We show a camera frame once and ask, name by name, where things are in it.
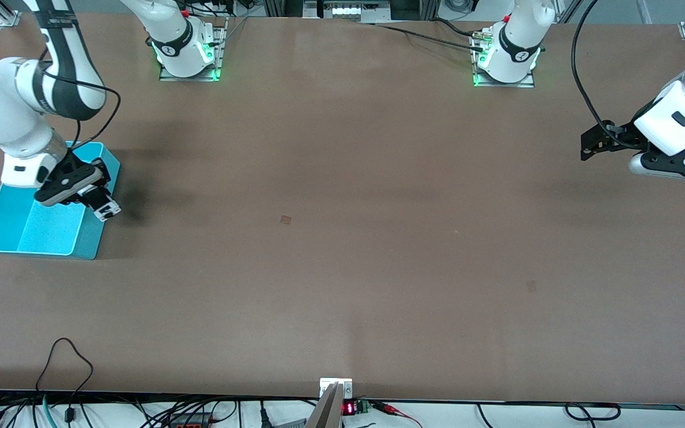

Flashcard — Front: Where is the white jeep toy black roof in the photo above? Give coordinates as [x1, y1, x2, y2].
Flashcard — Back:
[90, 187, 122, 222]

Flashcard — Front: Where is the teal plastic bin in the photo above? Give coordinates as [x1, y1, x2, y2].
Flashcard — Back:
[0, 141, 121, 260]

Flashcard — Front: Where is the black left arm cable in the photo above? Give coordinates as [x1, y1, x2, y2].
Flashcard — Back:
[571, 0, 637, 146]

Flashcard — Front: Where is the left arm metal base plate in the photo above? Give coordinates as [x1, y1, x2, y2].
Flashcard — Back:
[470, 30, 536, 89]

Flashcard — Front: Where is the thin black looped cable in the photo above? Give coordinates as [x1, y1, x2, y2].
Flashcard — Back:
[36, 338, 95, 424]

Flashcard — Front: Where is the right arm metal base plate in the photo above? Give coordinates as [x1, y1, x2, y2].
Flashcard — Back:
[159, 17, 227, 82]

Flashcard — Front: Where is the black cable across table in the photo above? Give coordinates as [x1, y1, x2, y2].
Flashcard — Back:
[351, 18, 489, 54]

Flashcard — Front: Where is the tangled black cable bundle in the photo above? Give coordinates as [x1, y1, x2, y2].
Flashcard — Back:
[0, 392, 272, 428]

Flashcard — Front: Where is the black coiled cable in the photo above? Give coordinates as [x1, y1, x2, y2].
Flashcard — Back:
[565, 402, 622, 422]

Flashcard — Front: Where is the aluminium frame rack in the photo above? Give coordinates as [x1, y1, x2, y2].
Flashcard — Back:
[264, 0, 439, 22]

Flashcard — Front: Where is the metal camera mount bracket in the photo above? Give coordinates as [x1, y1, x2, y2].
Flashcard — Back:
[306, 378, 353, 428]

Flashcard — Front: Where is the red clip lead wire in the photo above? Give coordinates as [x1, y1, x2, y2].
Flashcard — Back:
[371, 402, 424, 428]

